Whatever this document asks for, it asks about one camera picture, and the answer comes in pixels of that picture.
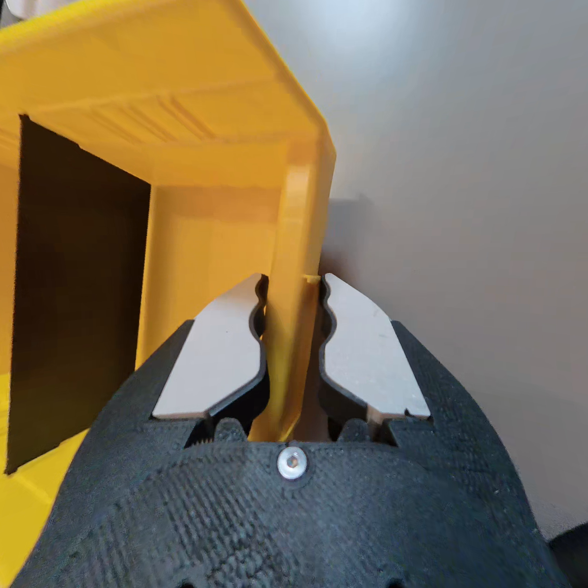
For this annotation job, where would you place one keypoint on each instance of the yellow plastic bin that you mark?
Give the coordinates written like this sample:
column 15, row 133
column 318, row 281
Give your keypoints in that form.
column 183, row 92

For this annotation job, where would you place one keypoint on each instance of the dark bin divider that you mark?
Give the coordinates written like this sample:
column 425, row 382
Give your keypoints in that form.
column 78, row 275

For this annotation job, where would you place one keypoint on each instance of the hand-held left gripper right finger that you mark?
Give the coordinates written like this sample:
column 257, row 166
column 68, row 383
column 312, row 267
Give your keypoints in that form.
column 372, row 363

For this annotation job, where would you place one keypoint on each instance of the dark rounded object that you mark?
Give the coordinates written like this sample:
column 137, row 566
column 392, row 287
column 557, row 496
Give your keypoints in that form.
column 572, row 560

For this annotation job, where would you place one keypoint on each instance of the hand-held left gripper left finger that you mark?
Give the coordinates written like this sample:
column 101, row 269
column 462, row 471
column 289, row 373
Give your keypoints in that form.
column 216, row 358

